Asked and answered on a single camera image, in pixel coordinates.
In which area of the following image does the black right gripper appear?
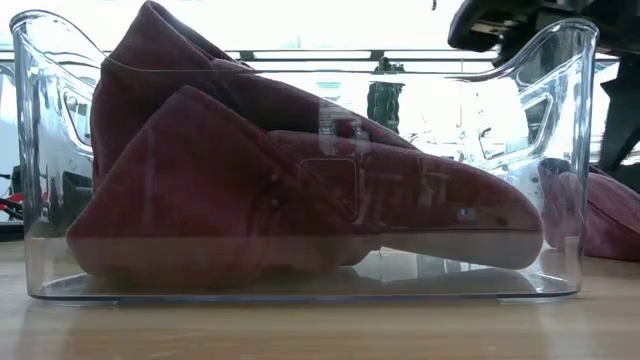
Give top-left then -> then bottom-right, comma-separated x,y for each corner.
446,0 -> 640,69

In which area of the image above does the clear plastic bin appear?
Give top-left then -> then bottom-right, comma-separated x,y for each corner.
8,8 -> 601,304

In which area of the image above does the green cactus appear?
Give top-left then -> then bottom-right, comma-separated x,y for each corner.
365,55 -> 406,134

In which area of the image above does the dark bench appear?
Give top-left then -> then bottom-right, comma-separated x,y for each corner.
0,221 -> 26,242

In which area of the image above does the black metal table frame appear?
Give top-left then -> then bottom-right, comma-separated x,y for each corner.
0,48 -> 640,64

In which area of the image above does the red strap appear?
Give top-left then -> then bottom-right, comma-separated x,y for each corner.
0,192 -> 24,215

